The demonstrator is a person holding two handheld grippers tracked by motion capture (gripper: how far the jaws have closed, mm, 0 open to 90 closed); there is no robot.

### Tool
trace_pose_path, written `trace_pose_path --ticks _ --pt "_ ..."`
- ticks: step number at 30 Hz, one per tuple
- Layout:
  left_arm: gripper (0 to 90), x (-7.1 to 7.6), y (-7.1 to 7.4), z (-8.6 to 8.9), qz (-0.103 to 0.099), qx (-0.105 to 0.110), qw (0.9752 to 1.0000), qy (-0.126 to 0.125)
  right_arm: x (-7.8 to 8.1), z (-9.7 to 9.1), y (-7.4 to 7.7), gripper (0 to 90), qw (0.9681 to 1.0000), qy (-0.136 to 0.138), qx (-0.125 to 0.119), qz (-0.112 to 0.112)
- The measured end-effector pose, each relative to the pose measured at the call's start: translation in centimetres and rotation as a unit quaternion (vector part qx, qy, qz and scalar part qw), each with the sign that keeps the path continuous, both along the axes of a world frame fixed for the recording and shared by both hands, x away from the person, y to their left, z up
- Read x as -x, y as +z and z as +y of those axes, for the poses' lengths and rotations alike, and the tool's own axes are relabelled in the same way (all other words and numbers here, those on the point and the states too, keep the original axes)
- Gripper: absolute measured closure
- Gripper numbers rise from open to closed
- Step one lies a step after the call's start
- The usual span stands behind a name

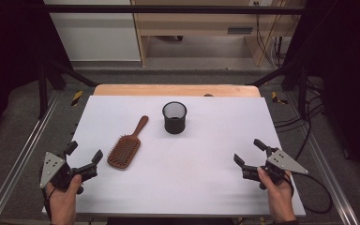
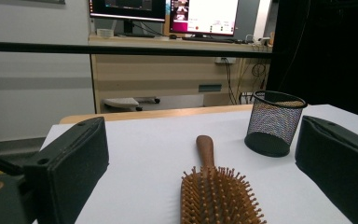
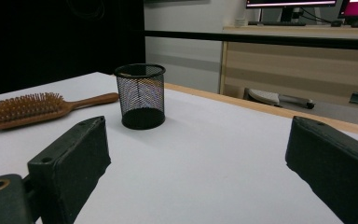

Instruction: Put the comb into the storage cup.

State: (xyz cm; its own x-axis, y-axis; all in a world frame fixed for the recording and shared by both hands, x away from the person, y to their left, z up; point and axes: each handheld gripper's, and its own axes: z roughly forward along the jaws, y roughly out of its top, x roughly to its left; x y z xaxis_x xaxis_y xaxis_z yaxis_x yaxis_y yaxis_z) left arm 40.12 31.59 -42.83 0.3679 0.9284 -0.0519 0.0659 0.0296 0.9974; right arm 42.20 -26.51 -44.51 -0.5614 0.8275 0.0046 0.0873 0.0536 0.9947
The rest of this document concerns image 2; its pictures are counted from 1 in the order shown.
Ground black hanging cables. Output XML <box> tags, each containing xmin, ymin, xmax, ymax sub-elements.
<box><xmin>223</xmin><ymin>57</ymin><xmax>269</xmax><ymax>105</ymax></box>

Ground black mesh pen holder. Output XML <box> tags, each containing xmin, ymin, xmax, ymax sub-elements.
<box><xmin>243</xmin><ymin>90</ymin><xmax>309</xmax><ymax>158</ymax></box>

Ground white wall power socket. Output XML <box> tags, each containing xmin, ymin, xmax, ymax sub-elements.
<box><xmin>214</xmin><ymin>56</ymin><xmax>238</xmax><ymax>65</ymax></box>

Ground beige wooden office desk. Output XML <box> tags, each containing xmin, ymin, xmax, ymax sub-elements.
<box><xmin>88</xmin><ymin>33</ymin><xmax>274</xmax><ymax>115</ymax></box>

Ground black curtain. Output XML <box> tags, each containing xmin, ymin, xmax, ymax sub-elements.
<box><xmin>265</xmin><ymin>0</ymin><xmax>358</xmax><ymax>122</ymax></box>

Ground wooden paddle hairbrush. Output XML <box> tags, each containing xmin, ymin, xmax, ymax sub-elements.
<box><xmin>180</xmin><ymin>134</ymin><xmax>268</xmax><ymax>224</ymax></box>

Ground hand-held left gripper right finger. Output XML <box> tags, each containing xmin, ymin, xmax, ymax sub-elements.
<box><xmin>294</xmin><ymin>115</ymin><xmax>358</xmax><ymax>224</ymax></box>

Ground dark-screen computer monitor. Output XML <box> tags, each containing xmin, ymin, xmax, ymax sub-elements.
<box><xmin>88</xmin><ymin>0</ymin><xmax>168</xmax><ymax>35</ymax></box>

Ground black horizontal rail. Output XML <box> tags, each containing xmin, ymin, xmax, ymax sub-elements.
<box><xmin>0</xmin><ymin>40</ymin><xmax>273</xmax><ymax>60</ymax></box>

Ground white wheeled chair base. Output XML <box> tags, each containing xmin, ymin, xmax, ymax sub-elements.
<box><xmin>101</xmin><ymin>96</ymin><xmax>161</xmax><ymax>113</ymax></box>

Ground black keyboard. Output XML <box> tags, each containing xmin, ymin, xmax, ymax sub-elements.
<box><xmin>181</xmin><ymin>35</ymin><xmax>238</xmax><ymax>44</ymax></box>

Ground roll of clear tape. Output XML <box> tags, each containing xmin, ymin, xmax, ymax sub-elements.
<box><xmin>96</xmin><ymin>28</ymin><xmax>116</xmax><ymax>39</ymax></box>

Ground bright-screen computer monitor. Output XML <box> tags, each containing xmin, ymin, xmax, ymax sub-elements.
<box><xmin>169</xmin><ymin>0</ymin><xmax>241</xmax><ymax>37</ymax></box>

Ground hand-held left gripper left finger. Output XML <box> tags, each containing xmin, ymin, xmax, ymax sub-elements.
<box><xmin>22</xmin><ymin>116</ymin><xmax>110</xmax><ymax>224</ymax></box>

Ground white table sheet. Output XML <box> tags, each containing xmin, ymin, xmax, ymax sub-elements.
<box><xmin>32</xmin><ymin>104</ymin><xmax>358</xmax><ymax>224</ymax></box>

